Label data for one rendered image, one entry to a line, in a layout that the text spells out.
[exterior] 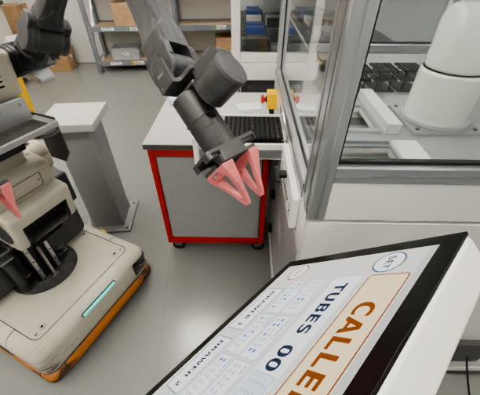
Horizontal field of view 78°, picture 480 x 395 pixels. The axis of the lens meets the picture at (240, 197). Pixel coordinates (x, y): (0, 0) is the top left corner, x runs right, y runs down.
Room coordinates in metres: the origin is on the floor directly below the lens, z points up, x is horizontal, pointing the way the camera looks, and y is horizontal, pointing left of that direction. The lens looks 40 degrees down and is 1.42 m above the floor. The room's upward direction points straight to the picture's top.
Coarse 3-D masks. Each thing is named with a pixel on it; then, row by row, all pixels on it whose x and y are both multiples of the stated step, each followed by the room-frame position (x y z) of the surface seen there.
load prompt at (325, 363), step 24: (360, 288) 0.18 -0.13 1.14; (384, 288) 0.17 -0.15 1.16; (360, 312) 0.14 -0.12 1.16; (384, 312) 0.13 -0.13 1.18; (336, 336) 0.12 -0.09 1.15; (360, 336) 0.11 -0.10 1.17; (312, 360) 0.11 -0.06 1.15; (336, 360) 0.10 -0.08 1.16; (288, 384) 0.09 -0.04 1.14; (312, 384) 0.08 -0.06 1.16
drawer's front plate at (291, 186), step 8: (288, 144) 0.85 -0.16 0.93; (288, 152) 0.80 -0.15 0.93; (288, 160) 0.76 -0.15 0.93; (288, 168) 0.72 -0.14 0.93; (288, 176) 0.69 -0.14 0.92; (288, 184) 0.67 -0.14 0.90; (296, 184) 0.64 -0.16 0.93; (288, 192) 0.66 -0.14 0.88; (296, 192) 0.60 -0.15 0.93; (288, 200) 0.64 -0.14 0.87; (296, 200) 0.57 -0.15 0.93; (288, 208) 0.62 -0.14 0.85; (296, 208) 0.57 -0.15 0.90; (296, 216) 0.57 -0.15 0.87; (288, 224) 0.59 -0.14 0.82
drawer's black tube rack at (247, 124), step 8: (232, 120) 1.09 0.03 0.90; (240, 120) 1.09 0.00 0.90; (248, 120) 1.09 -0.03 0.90; (256, 120) 1.09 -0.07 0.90; (264, 120) 1.09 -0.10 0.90; (272, 120) 1.09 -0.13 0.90; (232, 128) 1.02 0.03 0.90; (240, 128) 1.03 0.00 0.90; (248, 128) 1.03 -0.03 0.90; (256, 128) 1.03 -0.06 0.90; (264, 128) 1.03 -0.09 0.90; (272, 128) 1.02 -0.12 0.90; (280, 128) 1.03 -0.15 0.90; (256, 136) 0.96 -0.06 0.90; (264, 136) 0.96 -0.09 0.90; (272, 136) 0.95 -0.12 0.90; (280, 136) 0.96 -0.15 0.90
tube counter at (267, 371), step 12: (276, 348) 0.13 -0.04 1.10; (288, 348) 0.13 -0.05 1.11; (300, 348) 0.12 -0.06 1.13; (264, 360) 0.12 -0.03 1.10; (276, 360) 0.12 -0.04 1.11; (288, 360) 0.11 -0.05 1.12; (252, 372) 0.11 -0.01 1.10; (264, 372) 0.11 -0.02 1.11; (276, 372) 0.10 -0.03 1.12; (240, 384) 0.10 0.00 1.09; (252, 384) 0.10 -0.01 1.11; (264, 384) 0.09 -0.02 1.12
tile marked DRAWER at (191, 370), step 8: (224, 336) 0.19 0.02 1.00; (216, 344) 0.18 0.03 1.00; (224, 344) 0.17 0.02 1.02; (208, 352) 0.17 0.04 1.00; (216, 352) 0.16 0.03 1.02; (200, 360) 0.16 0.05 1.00; (208, 360) 0.15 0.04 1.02; (184, 368) 0.15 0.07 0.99; (192, 368) 0.15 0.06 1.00; (200, 368) 0.14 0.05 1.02; (176, 376) 0.14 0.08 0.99; (184, 376) 0.14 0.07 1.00; (192, 376) 0.13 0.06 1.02; (168, 384) 0.13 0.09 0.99; (176, 384) 0.13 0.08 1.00; (184, 384) 0.13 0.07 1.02; (176, 392) 0.12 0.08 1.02
